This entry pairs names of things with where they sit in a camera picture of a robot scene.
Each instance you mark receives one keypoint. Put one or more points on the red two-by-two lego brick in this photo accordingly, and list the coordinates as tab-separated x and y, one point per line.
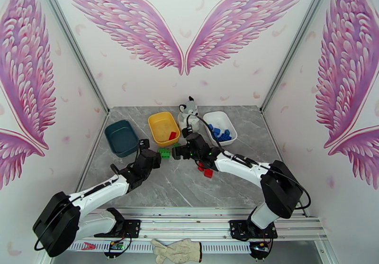
208	173
172	135

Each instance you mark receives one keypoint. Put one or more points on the red two-by-three lego brick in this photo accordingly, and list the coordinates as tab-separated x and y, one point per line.
201	166

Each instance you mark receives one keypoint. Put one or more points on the blue two-by-four lego brick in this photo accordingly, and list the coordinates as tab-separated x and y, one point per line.
224	138

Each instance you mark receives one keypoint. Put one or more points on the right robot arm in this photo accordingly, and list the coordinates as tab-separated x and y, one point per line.
237	165

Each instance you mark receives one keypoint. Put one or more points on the green two-by-two lego brick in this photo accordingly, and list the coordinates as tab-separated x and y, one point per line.
176	145

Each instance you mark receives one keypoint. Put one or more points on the green two-by-four lego brick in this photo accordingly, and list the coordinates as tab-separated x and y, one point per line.
164	153

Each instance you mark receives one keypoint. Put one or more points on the yellow plastic bin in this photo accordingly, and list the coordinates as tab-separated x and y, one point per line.
161	125

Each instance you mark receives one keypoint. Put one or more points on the teal plastic bin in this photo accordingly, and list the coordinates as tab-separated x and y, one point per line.
121	137

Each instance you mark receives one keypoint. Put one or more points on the white plastic bin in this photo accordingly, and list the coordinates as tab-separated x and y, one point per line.
220	119

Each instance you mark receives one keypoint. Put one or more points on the grey white husky plush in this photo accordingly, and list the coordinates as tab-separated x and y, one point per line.
189	109

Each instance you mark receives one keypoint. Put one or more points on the small circuit board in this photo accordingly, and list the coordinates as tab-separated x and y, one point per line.
260	247
116	247

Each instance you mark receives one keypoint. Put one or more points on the white work glove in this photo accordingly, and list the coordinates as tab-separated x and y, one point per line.
177	249

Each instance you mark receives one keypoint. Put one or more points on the red clip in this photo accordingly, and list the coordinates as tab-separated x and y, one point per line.
88	246

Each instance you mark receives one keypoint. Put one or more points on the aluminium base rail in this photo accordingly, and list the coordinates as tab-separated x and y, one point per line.
183	224

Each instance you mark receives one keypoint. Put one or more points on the aluminium frame post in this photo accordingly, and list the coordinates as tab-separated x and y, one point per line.
296	39

